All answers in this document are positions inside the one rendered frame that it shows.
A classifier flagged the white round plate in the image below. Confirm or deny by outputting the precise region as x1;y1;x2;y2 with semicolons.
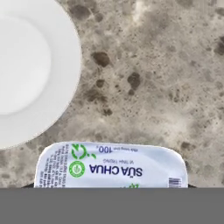
0;0;83;151

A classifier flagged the white yogurt container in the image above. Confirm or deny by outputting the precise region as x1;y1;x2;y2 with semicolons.
33;141;189;189

